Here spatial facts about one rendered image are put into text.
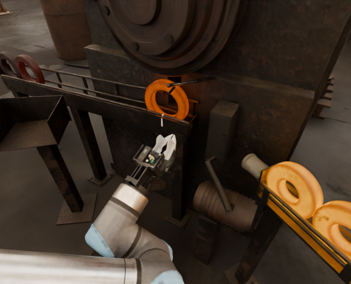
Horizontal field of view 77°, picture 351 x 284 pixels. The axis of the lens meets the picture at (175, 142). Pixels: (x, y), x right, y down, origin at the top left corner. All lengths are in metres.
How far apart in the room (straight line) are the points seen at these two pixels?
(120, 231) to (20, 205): 1.22
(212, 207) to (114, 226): 0.39
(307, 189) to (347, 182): 1.32
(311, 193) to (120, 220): 0.47
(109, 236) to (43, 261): 0.15
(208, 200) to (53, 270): 0.55
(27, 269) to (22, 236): 1.11
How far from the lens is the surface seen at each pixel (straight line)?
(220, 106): 0.79
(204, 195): 0.85
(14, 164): 2.05
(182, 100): 0.82
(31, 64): 1.47
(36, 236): 1.55
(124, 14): 0.73
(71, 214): 1.53
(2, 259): 0.50
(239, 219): 0.84
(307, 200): 0.67
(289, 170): 0.66
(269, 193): 0.72
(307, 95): 0.80
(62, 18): 3.57
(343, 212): 0.62
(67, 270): 0.48
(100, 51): 1.11
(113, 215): 0.58
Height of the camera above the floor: 1.21
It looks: 41 degrees down
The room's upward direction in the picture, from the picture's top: straight up
